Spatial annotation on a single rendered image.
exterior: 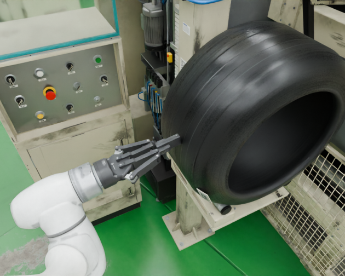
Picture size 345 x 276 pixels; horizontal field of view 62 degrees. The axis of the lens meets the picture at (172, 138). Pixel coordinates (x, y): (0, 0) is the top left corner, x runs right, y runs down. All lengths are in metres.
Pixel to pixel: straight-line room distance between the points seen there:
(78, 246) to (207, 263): 1.30
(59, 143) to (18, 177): 1.15
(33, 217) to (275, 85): 0.63
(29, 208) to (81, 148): 0.82
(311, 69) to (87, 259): 0.69
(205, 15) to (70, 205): 0.68
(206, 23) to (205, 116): 0.39
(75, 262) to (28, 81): 0.81
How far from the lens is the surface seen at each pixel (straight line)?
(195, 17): 0.98
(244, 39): 0.81
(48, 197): 0.73
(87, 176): 0.73
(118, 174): 0.74
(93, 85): 1.38
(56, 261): 0.74
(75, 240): 0.75
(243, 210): 1.20
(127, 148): 0.79
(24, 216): 0.76
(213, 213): 1.10
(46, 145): 1.47
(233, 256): 2.00
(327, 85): 0.84
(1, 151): 2.86
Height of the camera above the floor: 1.80
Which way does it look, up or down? 44 degrees down
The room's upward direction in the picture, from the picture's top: straight up
